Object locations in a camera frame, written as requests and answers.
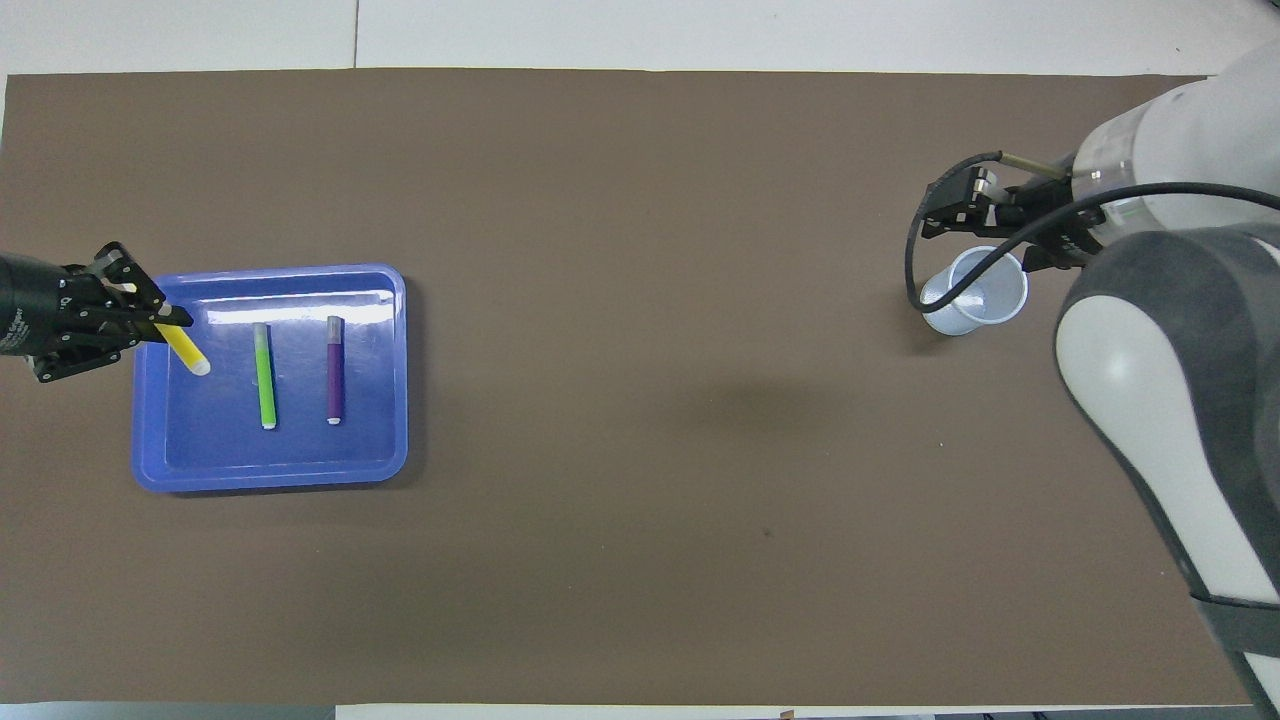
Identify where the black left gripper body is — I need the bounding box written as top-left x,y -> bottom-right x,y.
0,253 -> 91,359

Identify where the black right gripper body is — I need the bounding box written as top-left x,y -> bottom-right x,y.
995,175 -> 1101,266

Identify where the yellow marker pen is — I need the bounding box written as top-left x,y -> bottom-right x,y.
155,322 -> 213,378

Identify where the green marker pen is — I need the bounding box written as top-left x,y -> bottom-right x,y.
254,322 -> 278,431

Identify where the purple marker pen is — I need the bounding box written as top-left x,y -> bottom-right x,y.
326,315 -> 347,427

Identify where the blue plastic tray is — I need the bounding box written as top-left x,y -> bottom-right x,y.
132,264 -> 409,493

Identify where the translucent plastic cup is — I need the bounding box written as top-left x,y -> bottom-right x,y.
920,246 -> 1029,336

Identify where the brown table mat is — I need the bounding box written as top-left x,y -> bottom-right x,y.
0,68 -> 1251,706

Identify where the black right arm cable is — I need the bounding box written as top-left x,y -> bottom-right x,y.
904,152 -> 1280,314

